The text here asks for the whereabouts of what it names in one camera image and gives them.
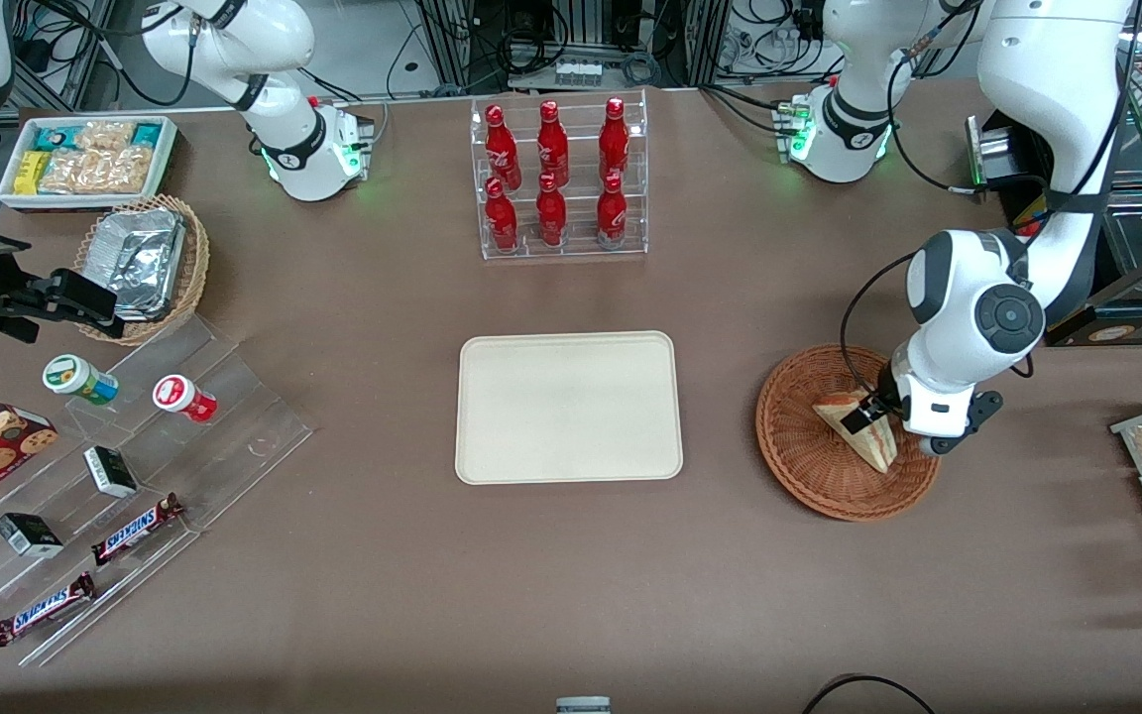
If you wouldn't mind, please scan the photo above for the triangular sandwich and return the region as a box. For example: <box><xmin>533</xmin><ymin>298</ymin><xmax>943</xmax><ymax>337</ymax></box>
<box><xmin>812</xmin><ymin>392</ymin><xmax>898</xmax><ymax>475</ymax></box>

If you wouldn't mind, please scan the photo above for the round brown wicker basket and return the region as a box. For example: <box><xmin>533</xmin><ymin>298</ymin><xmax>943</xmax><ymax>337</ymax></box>
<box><xmin>755</xmin><ymin>343</ymin><xmax>943</xmax><ymax>523</ymax></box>

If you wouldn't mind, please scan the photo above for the light wicker basket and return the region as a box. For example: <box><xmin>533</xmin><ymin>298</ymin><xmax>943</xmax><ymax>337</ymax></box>
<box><xmin>73</xmin><ymin>194</ymin><xmax>211</xmax><ymax>346</ymax></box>

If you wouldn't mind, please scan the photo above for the cream rectangular tray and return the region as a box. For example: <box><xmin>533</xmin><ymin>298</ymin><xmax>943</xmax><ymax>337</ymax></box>
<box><xmin>455</xmin><ymin>330</ymin><xmax>684</xmax><ymax>486</ymax></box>

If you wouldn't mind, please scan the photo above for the green lid cup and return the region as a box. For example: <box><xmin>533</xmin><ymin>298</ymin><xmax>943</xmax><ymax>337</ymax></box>
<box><xmin>43</xmin><ymin>354</ymin><xmax>120</xmax><ymax>408</ymax></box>

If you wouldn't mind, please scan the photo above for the aluminium foil container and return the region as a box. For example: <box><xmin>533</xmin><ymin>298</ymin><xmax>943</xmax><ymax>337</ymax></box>
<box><xmin>85</xmin><ymin>208</ymin><xmax>187</xmax><ymax>320</ymax></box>

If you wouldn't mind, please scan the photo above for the white rectangular snack bin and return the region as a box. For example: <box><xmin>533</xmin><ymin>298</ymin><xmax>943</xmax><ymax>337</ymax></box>
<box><xmin>0</xmin><ymin>114</ymin><xmax>180</xmax><ymax>214</ymax></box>

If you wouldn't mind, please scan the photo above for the red lid cup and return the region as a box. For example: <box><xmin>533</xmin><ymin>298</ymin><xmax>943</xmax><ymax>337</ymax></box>
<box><xmin>153</xmin><ymin>374</ymin><xmax>218</xmax><ymax>424</ymax></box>

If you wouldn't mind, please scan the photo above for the yellow snack packet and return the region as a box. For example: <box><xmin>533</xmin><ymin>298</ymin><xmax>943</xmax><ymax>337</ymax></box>
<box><xmin>14</xmin><ymin>151</ymin><xmax>52</xmax><ymax>196</ymax></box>

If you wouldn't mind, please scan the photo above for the clear rice cracker bag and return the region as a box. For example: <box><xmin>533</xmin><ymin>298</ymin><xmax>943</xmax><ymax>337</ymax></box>
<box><xmin>75</xmin><ymin>119</ymin><xmax>136</xmax><ymax>155</ymax></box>
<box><xmin>41</xmin><ymin>147</ymin><xmax>152</xmax><ymax>196</ymax></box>

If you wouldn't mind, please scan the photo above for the small black box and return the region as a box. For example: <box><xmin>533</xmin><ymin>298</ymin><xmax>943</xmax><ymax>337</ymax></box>
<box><xmin>0</xmin><ymin>512</ymin><xmax>64</xmax><ymax>558</ymax></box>
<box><xmin>83</xmin><ymin>446</ymin><xmax>139</xmax><ymax>499</ymax></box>

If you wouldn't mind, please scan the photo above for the clear acrylic stepped shelf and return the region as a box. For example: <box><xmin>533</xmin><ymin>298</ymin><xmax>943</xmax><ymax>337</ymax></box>
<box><xmin>0</xmin><ymin>315</ymin><xmax>314</xmax><ymax>667</ymax></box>

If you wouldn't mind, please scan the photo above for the Snickers bar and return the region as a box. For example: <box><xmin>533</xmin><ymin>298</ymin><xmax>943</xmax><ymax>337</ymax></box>
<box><xmin>0</xmin><ymin>572</ymin><xmax>97</xmax><ymax>648</ymax></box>
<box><xmin>90</xmin><ymin>493</ymin><xmax>185</xmax><ymax>566</ymax></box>

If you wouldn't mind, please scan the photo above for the yellow emergency stop box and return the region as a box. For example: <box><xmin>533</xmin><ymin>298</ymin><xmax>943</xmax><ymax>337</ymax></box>
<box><xmin>1007</xmin><ymin>193</ymin><xmax>1054</xmax><ymax>239</ymax></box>

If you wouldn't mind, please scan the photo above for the red cola bottle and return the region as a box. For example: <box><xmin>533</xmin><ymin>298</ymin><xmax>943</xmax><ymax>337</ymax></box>
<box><xmin>485</xmin><ymin>104</ymin><xmax>522</xmax><ymax>189</ymax></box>
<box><xmin>485</xmin><ymin>177</ymin><xmax>519</xmax><ymax>252</ymax></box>
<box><xmin>535</xmin><ymin>173</ymin><xmax>568</xmax><ymax>247</ymax></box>
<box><xmin>597</xmin><ymin>171</ymin><xmax>628</xmax><ymax>245</ymax></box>
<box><xmin>536</xmin><ymin>100</ymin><xmax>570</xmax><ymax>185</ymax></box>
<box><xmin>599</xmin><ymin>97</ymin><xmax>630</xmax><ymax>181</ymax></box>

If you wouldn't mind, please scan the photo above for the clear acrylic bottle rack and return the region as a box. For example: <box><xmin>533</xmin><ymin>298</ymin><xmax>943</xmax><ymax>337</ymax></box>
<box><xmin>470</xmin><ymin>89</ymin><xmax>649</xmax><ymax>261</ymax></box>

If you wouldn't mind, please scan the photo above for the aluminium equipment rack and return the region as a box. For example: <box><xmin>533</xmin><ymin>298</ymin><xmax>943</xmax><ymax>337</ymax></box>
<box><xmin>412</xmin><ymin>0</ymin><xmax>830</xmax><ymax>100</ymax></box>

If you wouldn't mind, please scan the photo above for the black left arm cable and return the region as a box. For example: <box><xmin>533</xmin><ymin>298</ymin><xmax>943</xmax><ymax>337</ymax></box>
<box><xmin>841</xmin><ymin>0</ymin><xmax>1142</xmax><ymax>398</ymax></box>

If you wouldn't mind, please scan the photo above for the black table edge cable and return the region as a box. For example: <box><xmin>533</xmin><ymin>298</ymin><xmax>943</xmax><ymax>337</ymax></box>
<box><xmin>802</xmin><ymin>674</ymin><xmax>934</xmax><ymax>714</ymax></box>

